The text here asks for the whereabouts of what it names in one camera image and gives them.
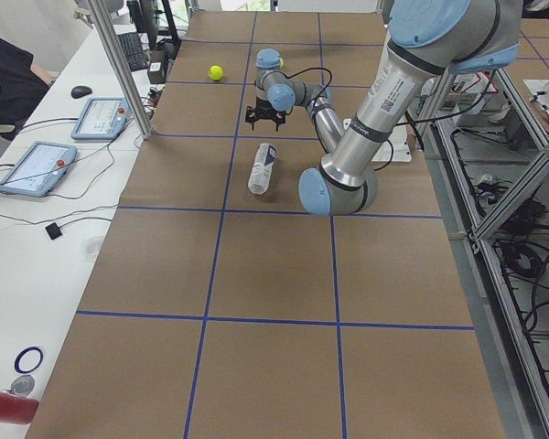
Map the red bottle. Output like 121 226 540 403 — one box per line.
0 391 39 424

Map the small black square device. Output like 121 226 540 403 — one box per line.
45 222 62 241

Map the black keyboard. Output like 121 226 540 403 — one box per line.
117 32 148 71

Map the blue tape ring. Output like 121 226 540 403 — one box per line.
14 346 44 374

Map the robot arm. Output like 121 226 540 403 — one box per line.
245 0 522 216

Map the blue teach pendant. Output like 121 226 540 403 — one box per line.
70 97 131 141
0 141 78 198

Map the black monitor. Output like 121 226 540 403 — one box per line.
126 0 181 50

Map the yellow Roland Garros tennis ball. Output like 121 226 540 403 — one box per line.
209 65 224 81

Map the near blue teach pendant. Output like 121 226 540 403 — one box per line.
0 141 78 198

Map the far blue teach pendant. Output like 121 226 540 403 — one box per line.
70 97 131 141

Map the white blue tennis ball can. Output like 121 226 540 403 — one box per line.
248 143 277 195

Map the black computer mouse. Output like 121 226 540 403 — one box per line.
70 85 92 99

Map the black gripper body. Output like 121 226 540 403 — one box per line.
245 96 286 126

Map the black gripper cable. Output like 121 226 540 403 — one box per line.
281 67 335 115

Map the person in black shirt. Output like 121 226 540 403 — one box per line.
0 38 54 141

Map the grey aluminium frame post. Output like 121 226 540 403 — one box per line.
87 0 153 140

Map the black box with label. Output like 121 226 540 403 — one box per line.
147 50 168 85

